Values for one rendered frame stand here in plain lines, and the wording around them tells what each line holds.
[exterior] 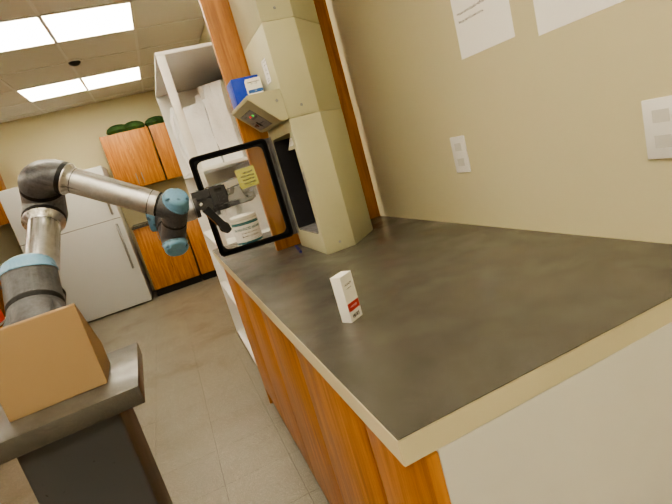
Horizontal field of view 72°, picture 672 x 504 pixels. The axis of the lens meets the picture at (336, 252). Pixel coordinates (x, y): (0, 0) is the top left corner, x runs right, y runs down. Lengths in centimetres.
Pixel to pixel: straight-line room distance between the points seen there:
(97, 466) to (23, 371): 25
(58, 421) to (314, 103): 114
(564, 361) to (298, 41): 126
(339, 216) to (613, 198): 84
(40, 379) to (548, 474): 96
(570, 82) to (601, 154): 17
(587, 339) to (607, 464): 21
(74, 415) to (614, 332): 96
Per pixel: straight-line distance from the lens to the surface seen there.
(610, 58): 114
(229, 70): 196
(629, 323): 81
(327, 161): 161
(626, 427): 88
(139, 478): 122
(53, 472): 121
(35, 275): 125
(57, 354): 114
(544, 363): 71
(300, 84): 161
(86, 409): 108
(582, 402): 79
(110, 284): 651
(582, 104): 119
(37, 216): 160
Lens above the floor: 130
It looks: 13 degrees down
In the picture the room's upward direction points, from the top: 16 degrees counter-clockwise
